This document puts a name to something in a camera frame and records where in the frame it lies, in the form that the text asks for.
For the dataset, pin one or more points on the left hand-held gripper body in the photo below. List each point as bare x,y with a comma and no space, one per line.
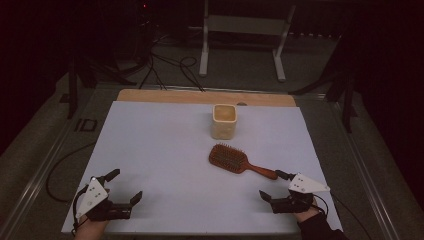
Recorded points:
91,197

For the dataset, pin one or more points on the person's right hand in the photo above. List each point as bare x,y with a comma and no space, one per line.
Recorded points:
306,215

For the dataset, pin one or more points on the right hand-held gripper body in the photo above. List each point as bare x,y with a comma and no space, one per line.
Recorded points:
305,185

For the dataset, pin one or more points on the white metal stand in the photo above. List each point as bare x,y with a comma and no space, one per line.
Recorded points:
246,25

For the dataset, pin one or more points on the brown wooden hairbrush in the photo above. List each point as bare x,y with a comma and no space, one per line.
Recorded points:
228,158

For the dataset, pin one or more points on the person's left hand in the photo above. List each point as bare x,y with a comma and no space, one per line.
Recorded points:
88,228

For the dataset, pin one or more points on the metal floor rail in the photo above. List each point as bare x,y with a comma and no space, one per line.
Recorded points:
33,186
370,186

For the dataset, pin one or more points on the cream square cup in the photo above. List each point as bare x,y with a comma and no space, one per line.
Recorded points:
223,130

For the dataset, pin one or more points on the dark table grommet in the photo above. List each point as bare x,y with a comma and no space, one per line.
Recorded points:
241,104

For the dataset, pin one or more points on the black rectangular floor bracket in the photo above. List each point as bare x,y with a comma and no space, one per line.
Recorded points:
76,125

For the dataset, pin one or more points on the black tripod stand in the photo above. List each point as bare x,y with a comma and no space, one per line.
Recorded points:
348,106
72,96

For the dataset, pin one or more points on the white table mat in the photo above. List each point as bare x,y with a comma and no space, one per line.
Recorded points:
166,160

